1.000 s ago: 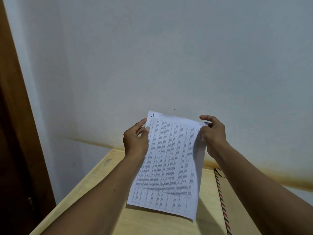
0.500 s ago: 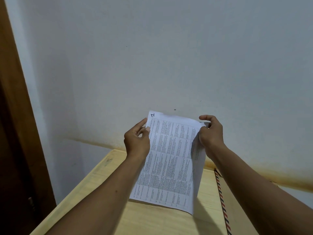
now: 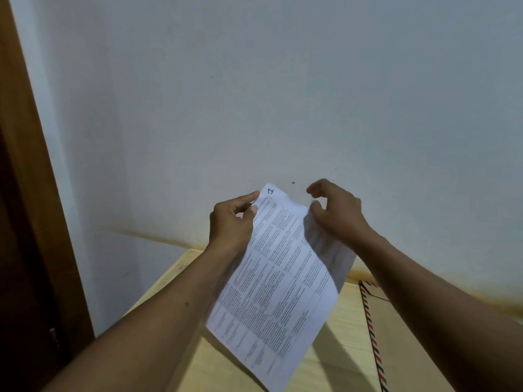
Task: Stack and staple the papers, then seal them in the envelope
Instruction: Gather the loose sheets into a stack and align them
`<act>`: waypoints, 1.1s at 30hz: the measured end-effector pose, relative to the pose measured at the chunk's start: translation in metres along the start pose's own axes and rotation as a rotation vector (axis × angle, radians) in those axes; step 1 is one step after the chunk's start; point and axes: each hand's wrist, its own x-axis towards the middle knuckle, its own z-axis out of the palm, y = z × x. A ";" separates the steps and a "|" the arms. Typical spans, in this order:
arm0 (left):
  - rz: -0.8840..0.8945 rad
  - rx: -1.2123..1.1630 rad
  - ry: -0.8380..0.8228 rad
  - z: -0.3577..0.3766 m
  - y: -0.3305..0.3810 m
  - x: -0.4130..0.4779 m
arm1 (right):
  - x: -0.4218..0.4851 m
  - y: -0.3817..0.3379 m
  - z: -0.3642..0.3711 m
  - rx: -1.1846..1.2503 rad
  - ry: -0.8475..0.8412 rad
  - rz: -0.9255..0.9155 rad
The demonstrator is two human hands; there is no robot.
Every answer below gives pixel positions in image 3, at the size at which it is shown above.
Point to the printed paper sheet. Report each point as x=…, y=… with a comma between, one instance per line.
x=278, y=306

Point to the metal door hinge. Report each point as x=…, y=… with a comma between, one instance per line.
x=54, y=338

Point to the brown wooden door frame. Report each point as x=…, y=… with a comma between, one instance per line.
x=36, y=179

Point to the dark wooden door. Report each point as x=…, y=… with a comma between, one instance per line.
x=20, y=302

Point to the person's right forearm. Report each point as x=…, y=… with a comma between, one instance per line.
x=441, y=314

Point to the brown envelope with striped edge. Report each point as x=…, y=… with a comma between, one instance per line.
x=408, y=347

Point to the person's left forearm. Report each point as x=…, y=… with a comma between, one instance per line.
x=143, y=334

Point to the person's left hand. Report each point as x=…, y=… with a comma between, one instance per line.
x=229, y=228

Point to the person's right hand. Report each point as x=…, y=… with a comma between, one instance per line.
x=343, y=216

